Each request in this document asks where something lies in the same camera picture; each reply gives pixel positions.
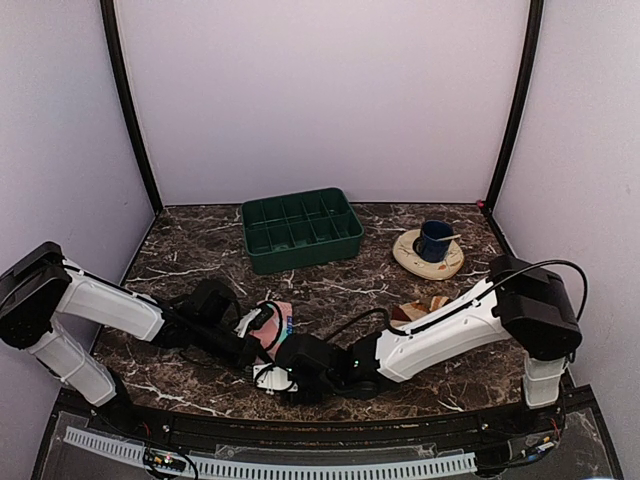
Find spoon in mug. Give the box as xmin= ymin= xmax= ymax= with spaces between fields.
xmin=432 ymin=234 xmax=462 ymax=243

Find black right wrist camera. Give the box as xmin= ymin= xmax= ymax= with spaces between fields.
xmin=275 ymin=333 xmax=339 ymax=382

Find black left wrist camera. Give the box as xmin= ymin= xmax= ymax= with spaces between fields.
xmin=191 ymin=279 xmax=237 ymax=323

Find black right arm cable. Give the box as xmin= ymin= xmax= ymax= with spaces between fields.
xmin=324 ymin=258 xmax=589 ymax=366

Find black right frame post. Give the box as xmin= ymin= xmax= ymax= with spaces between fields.
xmin=482 ymin=0 xmax=544 ymax=217

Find green compartment tray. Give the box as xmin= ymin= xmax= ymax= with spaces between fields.
xmin=241 ymin=187 xmax=364 ymax=275

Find black left frame post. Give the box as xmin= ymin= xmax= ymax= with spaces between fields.
xmin=99 ymin=0 xmax=164 ymax=216

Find black frame post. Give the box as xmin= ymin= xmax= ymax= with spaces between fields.
xmin=482 ymin=0 xmax=544 ymax=217
xmin=99 ymin=0 xmax=164 ymax=216

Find beige sock with olive toe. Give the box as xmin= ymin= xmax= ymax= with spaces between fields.
xmin=391 ymin=296 xmax=451 ymax=328

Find white slotted cable duct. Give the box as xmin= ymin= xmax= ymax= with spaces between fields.
xmin=63 ymin=426 xmax=477 ymax=479

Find cream saucer plate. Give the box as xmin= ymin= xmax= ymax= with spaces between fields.
xmin=392 ymin=229 xmax=464 ymax=281

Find pink patterned sock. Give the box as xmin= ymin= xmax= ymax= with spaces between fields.
xmin=246 ymin=301 xmax=293 ymax=360

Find blue mug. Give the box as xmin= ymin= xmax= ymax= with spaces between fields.
xmin=419 ymin=220 xmax=453 ymax=263

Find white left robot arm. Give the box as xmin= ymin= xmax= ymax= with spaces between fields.
xmin=1 ymin=242 xmax=286 ymax=436

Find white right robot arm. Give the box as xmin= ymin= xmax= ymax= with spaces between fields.
xmin=253 ymin=255 xmax=584 ymax=434

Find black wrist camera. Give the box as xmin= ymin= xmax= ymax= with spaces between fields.
xmin=191 ymin=279 xmax=237 ymax=323
xmin=275 ymin=333 xmax=339 ymax=382

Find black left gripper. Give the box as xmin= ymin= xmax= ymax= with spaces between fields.
xmin=192 ymin=319 xmax=269 ymax=373

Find black front rail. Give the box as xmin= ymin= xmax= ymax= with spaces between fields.
xmin=133 ymin=404 xmax=560 ymax=445

